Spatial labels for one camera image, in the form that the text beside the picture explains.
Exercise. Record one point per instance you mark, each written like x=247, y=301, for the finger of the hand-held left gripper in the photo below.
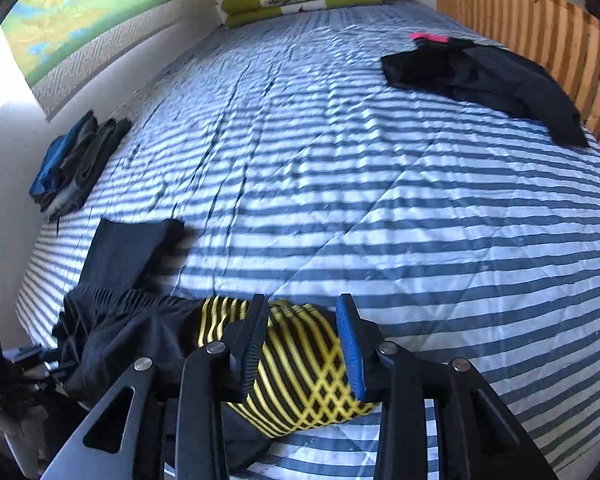
x=37, y=360

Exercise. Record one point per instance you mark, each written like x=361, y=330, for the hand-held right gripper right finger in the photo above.
x=351, y=355

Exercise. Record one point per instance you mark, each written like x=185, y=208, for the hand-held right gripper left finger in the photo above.
x=250, y=347

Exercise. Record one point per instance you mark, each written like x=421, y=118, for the black pants with yellow stripes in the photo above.
x=295, y=360

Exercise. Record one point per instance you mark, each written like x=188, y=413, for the blue white striped bed blanket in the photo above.
x=360, y=200

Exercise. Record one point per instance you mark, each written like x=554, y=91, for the blue folded garment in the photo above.
x=57, y=160

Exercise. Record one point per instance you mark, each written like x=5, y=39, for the stack of grey folded garments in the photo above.
x=90, y=170

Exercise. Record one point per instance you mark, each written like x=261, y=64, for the black garment with pink label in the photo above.
x=490, y=80

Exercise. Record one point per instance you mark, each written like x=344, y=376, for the green yellow wall poster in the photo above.
x=90, y=15

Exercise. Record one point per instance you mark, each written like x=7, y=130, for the wooden slatted bed rail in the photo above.
x=540, y=25

